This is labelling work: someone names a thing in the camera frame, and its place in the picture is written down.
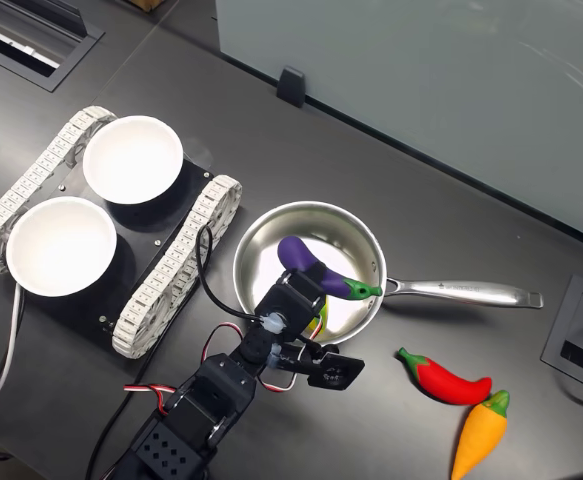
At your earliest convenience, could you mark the purple toy aubergine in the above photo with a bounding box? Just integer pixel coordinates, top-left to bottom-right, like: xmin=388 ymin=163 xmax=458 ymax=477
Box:
xmin=276 ymin=235 xmax=384 ymax=303

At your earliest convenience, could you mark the yellow green toy corn cob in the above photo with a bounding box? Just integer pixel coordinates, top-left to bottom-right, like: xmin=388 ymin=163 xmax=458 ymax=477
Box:
xmin=306 ymin=294 xmax=330 ymax=337

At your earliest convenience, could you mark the red toy chilli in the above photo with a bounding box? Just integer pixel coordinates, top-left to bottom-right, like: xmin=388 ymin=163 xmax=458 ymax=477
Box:
xmin=396 ymin=347 xmax=493 ymax=405

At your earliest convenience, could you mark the small white-tracked vehicle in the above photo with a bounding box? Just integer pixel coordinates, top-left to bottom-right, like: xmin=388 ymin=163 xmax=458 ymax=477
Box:
xmin=0 ymin=104 xmax=244 ymax=360

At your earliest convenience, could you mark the black partition clip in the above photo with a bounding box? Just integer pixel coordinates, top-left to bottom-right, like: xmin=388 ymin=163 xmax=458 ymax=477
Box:
xmin=276 ymin=65 xmax=306 ymax=109

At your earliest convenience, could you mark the white bowl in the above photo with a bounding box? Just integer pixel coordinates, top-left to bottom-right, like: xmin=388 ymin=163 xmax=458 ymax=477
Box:
xmin=5 ymin=195 xmax=119 ymax=299
xmin=81 ymin=114 xmax=185 ymax=205

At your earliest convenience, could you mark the orange toy carrot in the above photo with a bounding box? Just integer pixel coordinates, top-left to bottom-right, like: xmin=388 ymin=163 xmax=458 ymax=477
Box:
xmin=450 ymin=389 xmax=511 ymax=480

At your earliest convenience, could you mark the frosted glass partition panel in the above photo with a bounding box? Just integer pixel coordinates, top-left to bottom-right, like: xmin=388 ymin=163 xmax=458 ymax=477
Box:
xmin=214 ymin=0 xmax=583 ymax=251

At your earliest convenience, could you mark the steel pan with long handle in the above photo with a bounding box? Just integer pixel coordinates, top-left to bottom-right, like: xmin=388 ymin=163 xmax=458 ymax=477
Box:
xmin=232 ymin=200 xmax=545 ymax=350

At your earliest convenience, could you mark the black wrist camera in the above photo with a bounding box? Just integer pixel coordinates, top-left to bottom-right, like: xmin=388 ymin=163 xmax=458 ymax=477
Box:
xmin=270 ymin=344 xmax=366 ymax=392

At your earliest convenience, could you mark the black table cable box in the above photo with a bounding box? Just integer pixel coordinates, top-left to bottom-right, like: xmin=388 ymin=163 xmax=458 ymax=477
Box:
xmin=540 ymin=273 xmax=583 ymax=391
xmin=0 ymin=0 xmax=106 ymax=94

